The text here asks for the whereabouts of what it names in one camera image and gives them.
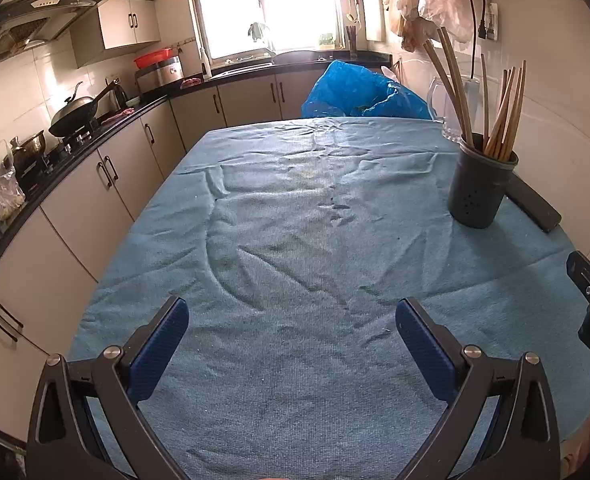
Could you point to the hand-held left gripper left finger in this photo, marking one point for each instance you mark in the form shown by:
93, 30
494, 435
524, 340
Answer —
157, 350

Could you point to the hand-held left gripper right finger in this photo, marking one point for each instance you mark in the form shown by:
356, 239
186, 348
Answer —
425, 355

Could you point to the dark grey chopstick holder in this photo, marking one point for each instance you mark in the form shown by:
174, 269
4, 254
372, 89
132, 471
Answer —
480, 190

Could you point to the bundle of wooden chopsticks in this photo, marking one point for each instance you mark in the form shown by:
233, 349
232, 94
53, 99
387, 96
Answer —
502, 125

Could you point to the black rectangular case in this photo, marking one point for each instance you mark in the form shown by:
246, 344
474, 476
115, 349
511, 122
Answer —
535, 202

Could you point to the beige base cabinets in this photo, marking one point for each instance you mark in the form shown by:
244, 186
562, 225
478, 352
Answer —
75, 220

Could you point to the blue tablecloth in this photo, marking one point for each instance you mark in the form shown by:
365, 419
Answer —
300, 235

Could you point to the black gas stove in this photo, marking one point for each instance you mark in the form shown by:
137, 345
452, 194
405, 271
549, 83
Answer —
65, 152

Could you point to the clear glass mug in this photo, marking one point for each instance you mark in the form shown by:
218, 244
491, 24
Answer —
447, 110

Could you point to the clear plastic food bag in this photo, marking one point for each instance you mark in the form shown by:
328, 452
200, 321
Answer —
2, 190

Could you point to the steel cooking pot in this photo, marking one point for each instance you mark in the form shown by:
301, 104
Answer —
27, 152

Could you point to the pink raw meat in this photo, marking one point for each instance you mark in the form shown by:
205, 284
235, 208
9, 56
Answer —
191, 82
119, 115

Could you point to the black wok with lid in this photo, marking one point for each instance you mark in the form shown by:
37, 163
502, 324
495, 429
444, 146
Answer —
75, 115

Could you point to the steel kettle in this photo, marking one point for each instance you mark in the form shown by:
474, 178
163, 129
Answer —
119, 95

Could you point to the silver steel appliance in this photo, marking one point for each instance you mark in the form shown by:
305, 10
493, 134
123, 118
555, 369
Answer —
160, 76

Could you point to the blue plastic bag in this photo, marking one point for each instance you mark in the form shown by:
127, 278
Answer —
355, 90

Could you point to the white bottle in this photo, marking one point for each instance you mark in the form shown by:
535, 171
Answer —
207, 65

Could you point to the red plastic basin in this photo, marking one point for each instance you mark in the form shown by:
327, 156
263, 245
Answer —
153, 58

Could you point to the black kitchen countertop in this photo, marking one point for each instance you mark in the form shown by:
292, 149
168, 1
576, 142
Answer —
300, 66

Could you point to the hanging plastic bags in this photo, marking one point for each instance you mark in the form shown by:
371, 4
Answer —
440, 0

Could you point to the dark countertop utensil cup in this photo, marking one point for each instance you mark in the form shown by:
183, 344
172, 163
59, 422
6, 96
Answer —
352, 45

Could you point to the green countertop item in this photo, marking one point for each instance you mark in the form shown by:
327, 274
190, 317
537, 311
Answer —
326, 39

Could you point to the faucet with green cloth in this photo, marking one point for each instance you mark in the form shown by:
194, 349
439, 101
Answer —
261, 35

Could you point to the white cutting board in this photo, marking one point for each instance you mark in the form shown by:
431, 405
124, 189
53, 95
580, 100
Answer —
375, 17

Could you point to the beige upper cabinets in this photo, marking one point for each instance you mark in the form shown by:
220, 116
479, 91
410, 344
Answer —
120, 10

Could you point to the steel range hood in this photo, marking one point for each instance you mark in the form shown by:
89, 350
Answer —
30, 20

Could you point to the kitchen window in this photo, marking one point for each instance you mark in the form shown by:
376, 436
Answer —
265, 5

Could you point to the white wall power strip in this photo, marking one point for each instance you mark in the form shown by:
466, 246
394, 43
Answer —
491, 22

